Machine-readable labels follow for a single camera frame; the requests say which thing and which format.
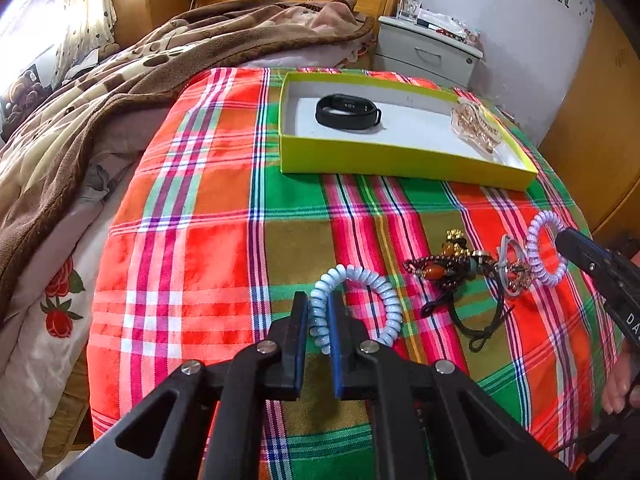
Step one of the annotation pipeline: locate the clutter on nightstand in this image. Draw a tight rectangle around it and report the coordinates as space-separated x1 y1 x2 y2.
417 7 483 46

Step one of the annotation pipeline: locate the wooden wardrobe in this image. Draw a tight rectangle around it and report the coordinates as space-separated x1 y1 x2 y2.
540 0 640 241

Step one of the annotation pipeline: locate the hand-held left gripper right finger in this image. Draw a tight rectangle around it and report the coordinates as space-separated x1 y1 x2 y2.
327 291 576 480

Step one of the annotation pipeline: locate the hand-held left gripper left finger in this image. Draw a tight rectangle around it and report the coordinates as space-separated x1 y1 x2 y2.
57 291 310 480

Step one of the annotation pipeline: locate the black cord teal bead tie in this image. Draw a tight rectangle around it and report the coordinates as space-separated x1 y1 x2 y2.
420 251 516 351

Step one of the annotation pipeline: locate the dark beaded bracelet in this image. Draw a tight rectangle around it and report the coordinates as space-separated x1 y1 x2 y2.
404 242 481 291

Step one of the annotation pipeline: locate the person's right hand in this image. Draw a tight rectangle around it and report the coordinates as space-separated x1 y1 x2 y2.
601 345 640 417

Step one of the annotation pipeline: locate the brown spotted blanket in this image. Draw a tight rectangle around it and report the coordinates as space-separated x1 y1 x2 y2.
0 0 376 311

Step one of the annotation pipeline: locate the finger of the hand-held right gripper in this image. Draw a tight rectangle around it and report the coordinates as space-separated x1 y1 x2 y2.
555 228 615 281

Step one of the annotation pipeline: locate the white nightstand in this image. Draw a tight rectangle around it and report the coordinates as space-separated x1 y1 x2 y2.
375 15 485 90

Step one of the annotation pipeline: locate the purple spiral hair tie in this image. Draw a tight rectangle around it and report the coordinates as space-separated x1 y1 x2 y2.
525 211 571 288

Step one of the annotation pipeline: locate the thin grey hair tie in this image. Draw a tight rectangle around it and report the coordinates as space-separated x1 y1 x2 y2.
492 234 536 298

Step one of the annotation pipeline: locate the plaid cloth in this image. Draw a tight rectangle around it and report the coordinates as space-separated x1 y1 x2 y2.
87 66 626 480

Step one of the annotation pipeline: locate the gold pendant jewelry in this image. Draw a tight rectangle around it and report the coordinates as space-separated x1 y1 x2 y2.
500 257 536 291

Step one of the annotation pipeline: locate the yellow-green cardboard box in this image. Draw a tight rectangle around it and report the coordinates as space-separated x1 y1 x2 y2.
277 72 539 192

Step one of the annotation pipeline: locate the translucent gold hair claw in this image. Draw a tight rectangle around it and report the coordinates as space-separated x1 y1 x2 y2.
450 102 502 153

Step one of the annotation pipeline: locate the floral bed sheet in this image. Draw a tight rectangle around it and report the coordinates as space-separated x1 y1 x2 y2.
0 105 166 478

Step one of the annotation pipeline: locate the blue spiral hair tie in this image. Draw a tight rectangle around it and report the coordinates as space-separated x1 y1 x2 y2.
309 265 403 353

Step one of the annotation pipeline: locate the patterned curtain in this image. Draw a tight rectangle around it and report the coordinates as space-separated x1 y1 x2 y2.
50 0 118 76

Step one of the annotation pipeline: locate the brown teddy bear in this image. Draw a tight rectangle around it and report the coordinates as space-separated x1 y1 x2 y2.
2 72 43 121

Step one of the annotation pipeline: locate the black fitness band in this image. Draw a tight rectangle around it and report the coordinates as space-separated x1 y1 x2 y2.
315 94 384 132

